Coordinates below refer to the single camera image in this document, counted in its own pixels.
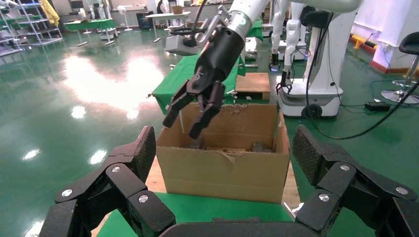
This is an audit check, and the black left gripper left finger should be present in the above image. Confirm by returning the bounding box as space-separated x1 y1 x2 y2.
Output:
39 125 176 237

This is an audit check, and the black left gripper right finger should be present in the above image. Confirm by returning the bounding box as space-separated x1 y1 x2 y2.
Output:
291 124 419 237

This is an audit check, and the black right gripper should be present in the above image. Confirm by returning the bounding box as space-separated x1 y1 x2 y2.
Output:
163 26 246 140

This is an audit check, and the large open cardboard carton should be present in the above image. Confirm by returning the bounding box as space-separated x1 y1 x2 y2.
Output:
156 103 291 204

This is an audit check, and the wooden board on table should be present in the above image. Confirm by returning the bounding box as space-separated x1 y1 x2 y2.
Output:
235 72 272 100

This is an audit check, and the black power adapter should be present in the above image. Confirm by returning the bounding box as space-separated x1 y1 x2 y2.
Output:
364 100 391 112

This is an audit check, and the white background table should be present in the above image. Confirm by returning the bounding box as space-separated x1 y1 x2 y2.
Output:
144 10 192 43

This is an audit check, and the black cabinet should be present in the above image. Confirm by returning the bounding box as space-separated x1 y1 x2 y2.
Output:
135 10 154 31

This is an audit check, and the green covered background table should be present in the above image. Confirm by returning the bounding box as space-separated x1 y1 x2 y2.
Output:
62 18 118 46

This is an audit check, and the white wheeled background robot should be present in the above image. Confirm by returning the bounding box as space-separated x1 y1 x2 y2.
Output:
270 0 358 119

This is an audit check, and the yellow floor barrier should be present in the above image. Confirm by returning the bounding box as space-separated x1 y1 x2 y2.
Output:
348 33 377 55

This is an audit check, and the black bar stool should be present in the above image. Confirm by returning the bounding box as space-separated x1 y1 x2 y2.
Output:
380 31 419 104

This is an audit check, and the yellow garment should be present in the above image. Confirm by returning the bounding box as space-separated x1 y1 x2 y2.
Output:
39 0 60 27

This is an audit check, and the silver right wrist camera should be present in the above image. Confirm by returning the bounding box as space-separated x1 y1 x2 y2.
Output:
165 4 230 56

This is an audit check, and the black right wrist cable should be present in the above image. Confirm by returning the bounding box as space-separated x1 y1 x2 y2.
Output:
169 0 210 37

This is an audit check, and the black right arm slack cable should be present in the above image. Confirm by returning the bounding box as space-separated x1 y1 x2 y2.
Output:
304 28 419 141

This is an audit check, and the white pedestal fan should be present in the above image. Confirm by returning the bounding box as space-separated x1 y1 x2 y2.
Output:
115 4 133 33

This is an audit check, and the wire shelf rack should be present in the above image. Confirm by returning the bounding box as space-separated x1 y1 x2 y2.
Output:
0 0 63 57

